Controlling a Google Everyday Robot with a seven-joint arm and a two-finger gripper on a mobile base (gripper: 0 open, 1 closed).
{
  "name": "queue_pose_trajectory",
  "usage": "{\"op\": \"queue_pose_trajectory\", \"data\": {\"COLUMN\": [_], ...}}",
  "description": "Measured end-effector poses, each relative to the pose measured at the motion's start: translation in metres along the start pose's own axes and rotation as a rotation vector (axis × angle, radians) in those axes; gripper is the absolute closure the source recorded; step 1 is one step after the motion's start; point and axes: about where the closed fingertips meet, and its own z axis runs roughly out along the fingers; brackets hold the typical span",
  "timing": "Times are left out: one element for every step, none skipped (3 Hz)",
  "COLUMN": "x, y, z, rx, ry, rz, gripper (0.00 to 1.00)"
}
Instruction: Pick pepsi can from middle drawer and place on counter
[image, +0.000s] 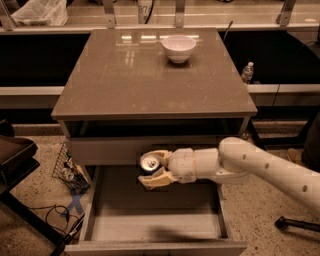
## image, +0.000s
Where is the white ceramic bowl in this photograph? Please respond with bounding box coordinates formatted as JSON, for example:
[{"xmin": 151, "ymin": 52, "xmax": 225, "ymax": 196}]
[{"xmin": 162, "ymin": 35, "xmax": 196, "ymax": 63}]

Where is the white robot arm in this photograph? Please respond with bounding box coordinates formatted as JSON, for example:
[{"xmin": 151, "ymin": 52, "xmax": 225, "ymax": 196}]
[{"xmin": 139, "ymin": 137, "xmax": 320, "ymax": 214}]

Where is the white plastic bag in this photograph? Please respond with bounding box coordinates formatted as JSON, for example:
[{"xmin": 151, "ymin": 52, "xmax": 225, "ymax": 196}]
[{"xmin": 11, "ymin": 0, "xmax": 68, "ymax": 26}]

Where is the clear plastic water bottle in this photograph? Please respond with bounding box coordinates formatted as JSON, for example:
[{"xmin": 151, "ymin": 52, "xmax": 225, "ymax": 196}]
[{"xmin": 241, "ymin": 62, "xmax": 254, "ymax": 84}]

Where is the closed drawer with handle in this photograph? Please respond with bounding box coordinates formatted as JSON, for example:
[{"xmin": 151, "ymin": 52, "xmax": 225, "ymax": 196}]
[{"xmin": 66, "ymin": 134, "xmax": 247, "ymax": 166}]

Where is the grey drawer cabinet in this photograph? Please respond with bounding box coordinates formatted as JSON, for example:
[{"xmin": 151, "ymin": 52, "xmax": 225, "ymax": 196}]
[{"xmin": 50, "ymin": 27, "xmax": 258, "ymax": 256}]

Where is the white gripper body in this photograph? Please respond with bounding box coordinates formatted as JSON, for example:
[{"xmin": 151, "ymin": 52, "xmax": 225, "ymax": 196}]
[{"xmin": 168, "ymin": 148, "xmax": 196, "ymax": 184}]

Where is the wire basket with items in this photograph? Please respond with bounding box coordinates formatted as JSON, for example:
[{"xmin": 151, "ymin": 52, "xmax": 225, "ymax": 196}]
[{"xmin": 52, "ymin": 143, "xmax": 90, "ymax": 194}]

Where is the black chair leg caster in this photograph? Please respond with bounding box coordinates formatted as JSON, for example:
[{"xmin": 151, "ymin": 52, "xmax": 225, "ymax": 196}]
[{"xmin": 274, "ymin": 216, "xmax": 320, "ymax": 232}]

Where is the black floor cable left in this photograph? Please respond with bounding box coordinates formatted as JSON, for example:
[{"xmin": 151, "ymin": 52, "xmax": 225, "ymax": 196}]
[{"xmin": 28, "ymin": 203, "xmax": 84, "ymax": 236}]

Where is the blue pepsi can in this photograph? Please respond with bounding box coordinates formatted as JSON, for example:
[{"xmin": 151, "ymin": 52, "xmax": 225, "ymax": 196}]
[{"xmin": 140, "ymin": 154, "xmax": 161, "ymax": 175}]

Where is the dark chair at left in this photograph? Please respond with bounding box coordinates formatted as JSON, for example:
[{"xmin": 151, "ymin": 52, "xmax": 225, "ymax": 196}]
[{"xmin": 0, "ymin": 119, "xmax": 64, "ymax": 245}]

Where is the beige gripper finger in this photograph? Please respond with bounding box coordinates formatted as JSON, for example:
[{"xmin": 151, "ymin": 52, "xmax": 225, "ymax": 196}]
[
  {"xmin": 145, "ymin": 150, "xmax": 171, "ymax": 166},
  {"xmin": 138, "ymin": 171, "xmax": 176, "ymax": 190}
]

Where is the open lower drawer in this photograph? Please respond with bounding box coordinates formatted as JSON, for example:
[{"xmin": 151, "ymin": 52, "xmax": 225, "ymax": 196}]
[{"xmin": 65, "ymin": 166, "xmax": 247, "ymax": 256}]

